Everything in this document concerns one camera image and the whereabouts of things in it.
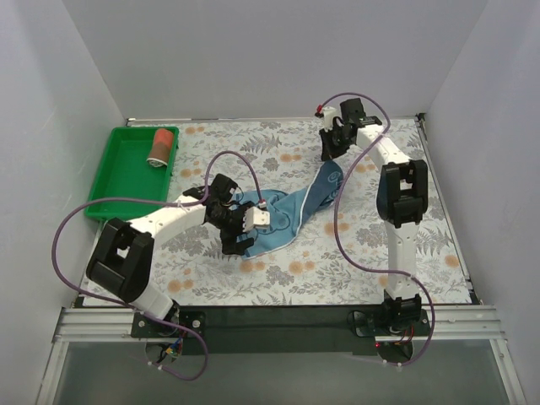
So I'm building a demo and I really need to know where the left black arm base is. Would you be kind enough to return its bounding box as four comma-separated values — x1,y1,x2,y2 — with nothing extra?
130,310,206,338

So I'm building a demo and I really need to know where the blue towel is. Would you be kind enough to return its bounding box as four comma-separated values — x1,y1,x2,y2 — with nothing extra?
238,160,343,259

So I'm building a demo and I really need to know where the green plastic tray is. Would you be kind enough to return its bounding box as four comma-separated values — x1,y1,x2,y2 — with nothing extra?
89,127,179,201

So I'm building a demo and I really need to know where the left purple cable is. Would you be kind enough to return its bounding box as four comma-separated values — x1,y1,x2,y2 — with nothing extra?
53,150,267,381

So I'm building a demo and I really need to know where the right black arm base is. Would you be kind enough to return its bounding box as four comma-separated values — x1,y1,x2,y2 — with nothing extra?
347,308,431,338

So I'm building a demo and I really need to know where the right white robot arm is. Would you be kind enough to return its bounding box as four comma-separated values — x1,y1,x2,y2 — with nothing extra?
316,97,429,333

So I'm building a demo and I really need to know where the floral table mat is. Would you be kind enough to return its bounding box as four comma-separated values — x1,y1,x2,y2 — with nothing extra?
82,119,473,307

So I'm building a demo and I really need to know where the orange brown bear towel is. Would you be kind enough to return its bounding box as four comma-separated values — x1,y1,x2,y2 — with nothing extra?
147,128,175,167

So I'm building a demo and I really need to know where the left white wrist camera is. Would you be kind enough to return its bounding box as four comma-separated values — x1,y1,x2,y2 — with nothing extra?
243,206,271,233

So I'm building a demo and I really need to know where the aluminium frame rail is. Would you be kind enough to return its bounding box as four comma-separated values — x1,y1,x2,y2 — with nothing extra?
37,305,526,404

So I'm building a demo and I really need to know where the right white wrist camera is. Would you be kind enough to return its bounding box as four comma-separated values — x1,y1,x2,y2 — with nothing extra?
315,105,338,130

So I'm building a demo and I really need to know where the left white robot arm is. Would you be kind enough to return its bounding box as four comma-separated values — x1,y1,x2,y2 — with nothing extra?
86,174,257,321

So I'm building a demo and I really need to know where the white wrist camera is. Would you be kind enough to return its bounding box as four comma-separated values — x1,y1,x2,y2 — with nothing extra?
243,206,271,233
315,105,338,130

